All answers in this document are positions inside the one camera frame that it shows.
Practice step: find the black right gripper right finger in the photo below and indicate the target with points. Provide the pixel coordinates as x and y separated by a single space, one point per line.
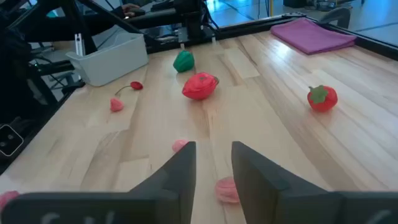
264 193

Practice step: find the black table-level camera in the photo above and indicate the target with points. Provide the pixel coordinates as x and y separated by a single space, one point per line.
11 140

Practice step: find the white bracket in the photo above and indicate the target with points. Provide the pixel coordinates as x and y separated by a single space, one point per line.
79 43

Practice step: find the person's hand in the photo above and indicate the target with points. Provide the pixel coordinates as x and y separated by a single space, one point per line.
129 8

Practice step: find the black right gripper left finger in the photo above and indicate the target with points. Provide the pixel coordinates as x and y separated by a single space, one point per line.
174 186

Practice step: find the black computer mouse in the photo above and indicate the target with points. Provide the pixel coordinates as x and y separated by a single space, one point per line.
139 12

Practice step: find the pink toy raspberry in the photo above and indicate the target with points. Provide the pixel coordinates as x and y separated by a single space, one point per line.
116 104
178 145
6 198

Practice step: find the green toy bell pepper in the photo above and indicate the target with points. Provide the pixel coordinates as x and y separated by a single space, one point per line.
183 61

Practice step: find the large red round toy fruit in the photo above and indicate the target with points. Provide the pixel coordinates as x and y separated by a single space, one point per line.
200 87

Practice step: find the red toy strawberry green leaves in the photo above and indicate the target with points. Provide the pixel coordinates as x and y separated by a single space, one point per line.
321 99

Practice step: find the grey frame clamp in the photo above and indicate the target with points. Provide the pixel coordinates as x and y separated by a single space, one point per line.
337 15

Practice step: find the red toy cherry with stem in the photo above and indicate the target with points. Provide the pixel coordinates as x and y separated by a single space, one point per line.
136 85

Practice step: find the person's forearm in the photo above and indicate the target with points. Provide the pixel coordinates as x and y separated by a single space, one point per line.
105 23

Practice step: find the purple folded cloth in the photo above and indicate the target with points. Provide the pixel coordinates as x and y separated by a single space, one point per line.
311 35

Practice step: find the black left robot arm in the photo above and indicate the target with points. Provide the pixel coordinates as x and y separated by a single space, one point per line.
194 21

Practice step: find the grey plastic tupperware bin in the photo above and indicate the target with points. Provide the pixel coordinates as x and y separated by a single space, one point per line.
107 62

